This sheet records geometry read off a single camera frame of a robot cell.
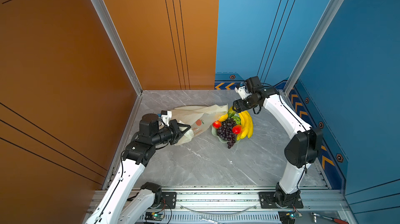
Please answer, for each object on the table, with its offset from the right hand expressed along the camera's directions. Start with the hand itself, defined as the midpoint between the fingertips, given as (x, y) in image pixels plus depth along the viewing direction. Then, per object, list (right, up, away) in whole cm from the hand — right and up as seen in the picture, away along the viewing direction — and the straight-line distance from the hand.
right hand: (238, 105), depth 88 cm
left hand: (-25, -9, -21) cm, 34 cm away
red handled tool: (+40, -51, -20) cm, 68 cm away
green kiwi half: (+1, -9, +6) cm, 11 cm away
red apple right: (-1, -13, -3) cm, 14 cm away
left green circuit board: (-42, -51, -17) cm, 68 cm away
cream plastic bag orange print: (-23, -7, -3) cm, 24 cm away
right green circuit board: (+19, -51, -18) cm, 57 cm away
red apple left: (-12, -11, +2) cm, 17 cm away
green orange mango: (-3, -5, +7) cm, 9 cm away
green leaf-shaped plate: (-14, -16, +4) cm, 22 cm away
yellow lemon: (-8, -8, +4) cm, 12 cm away
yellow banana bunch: (+5, -12, 0) cm, 13 cm away
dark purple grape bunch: (-7, -15, +1) cm, 17 cm away
